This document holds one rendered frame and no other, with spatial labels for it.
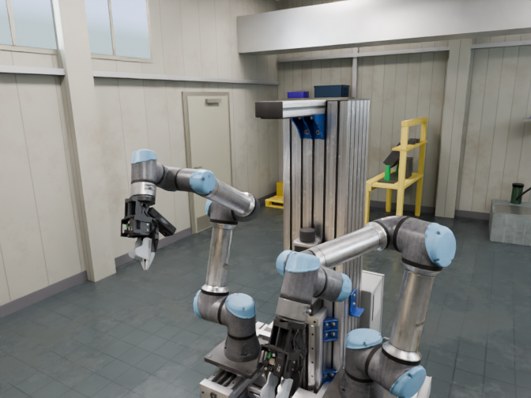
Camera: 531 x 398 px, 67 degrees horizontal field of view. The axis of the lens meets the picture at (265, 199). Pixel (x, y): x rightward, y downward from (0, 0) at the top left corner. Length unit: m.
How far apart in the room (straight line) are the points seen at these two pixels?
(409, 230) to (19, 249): 4.08
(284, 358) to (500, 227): 5.81
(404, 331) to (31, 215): 4.04
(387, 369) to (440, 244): 0.41
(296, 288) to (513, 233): 5.80
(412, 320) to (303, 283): 0.48
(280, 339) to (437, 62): 6.87
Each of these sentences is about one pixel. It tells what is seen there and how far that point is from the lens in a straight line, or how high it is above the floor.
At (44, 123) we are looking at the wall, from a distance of 4.76.
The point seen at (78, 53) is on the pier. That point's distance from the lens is 4.87.
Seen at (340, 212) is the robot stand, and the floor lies 1.64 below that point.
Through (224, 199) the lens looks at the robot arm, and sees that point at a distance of 1.38.
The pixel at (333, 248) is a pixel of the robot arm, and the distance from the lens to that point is 1.16.
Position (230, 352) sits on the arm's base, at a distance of 1.69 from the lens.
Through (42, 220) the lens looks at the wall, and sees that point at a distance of 4.81.
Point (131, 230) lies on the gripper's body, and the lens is 1.21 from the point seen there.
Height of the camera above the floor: 2.03
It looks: 14 degrees down
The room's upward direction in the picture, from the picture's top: 1 degrees counter-clockwise
